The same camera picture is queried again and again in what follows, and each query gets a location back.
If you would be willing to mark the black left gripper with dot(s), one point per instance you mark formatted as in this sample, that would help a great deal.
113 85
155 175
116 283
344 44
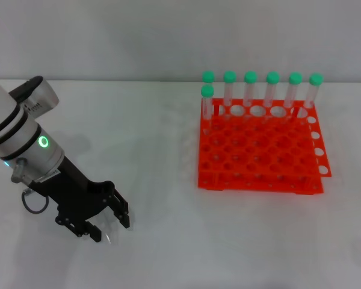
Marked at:
75 195

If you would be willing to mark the green-capped test tube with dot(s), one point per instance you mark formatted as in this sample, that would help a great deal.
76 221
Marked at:
107 238
272 78
208 76
229 77
250 77
207 91
316 79
295 79

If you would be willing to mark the orange test tube rack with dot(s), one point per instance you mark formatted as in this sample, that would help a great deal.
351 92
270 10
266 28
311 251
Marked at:
258 150

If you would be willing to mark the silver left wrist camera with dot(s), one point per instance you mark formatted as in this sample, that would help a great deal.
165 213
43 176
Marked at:
40 96

